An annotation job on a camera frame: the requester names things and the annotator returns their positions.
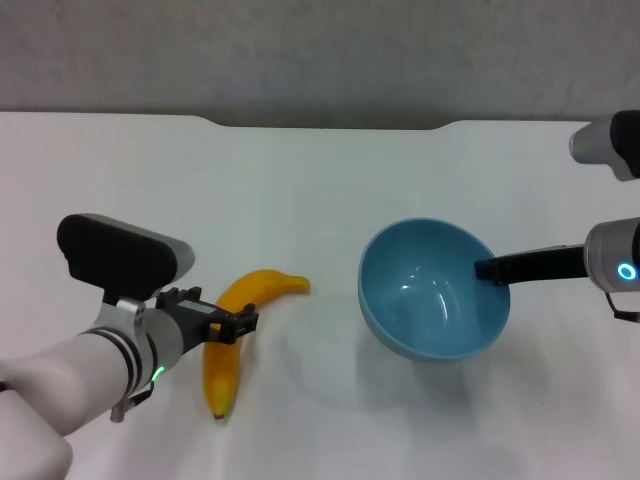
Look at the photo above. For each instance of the blue bowl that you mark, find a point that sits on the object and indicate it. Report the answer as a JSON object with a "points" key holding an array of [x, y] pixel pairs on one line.
{"points": [[425, 320]]}

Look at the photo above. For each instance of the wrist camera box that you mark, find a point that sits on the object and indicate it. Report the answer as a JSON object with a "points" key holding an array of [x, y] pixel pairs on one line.
{"points": [[115, 255], [607, 145]]}

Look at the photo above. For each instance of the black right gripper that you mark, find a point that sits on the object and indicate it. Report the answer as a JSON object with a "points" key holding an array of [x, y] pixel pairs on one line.
{"points": [[545, 265]]}

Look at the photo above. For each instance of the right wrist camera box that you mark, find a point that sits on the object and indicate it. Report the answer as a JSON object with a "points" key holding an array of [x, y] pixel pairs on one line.
{"points": [[607, 145]]}

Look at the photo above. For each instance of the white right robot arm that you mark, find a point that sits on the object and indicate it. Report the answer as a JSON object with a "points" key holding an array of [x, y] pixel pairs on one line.
{"points": [[612, 255]]}

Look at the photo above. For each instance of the yellow banana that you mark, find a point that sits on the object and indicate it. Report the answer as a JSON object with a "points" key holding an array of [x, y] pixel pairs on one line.
{"points": [[222, 375]]}

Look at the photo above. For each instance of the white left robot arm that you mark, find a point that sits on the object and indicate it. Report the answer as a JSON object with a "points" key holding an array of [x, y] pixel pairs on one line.
{"points": [[60, 370]]}

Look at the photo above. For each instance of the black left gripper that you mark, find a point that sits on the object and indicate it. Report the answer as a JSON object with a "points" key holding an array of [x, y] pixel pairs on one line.
{"points": [[192, 325]]}

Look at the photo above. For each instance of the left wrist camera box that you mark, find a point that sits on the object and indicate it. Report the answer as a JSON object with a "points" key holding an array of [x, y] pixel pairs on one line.
{"points": [[115, 255]]}

